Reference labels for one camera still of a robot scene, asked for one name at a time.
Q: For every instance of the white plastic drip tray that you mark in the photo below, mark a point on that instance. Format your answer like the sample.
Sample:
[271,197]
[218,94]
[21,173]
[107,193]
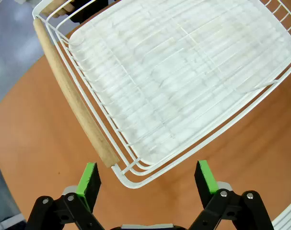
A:
[183,72]

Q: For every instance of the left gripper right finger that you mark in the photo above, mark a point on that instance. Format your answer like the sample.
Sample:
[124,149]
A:
[207,182]

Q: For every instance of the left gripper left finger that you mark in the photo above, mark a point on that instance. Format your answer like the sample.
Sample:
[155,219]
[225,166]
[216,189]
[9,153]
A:
[89,189]

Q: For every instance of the person's right hand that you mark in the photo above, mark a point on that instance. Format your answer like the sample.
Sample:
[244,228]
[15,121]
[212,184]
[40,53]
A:
[61,8]

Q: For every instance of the white ribbed panel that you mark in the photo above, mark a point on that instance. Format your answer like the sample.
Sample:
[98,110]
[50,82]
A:
[289,215]

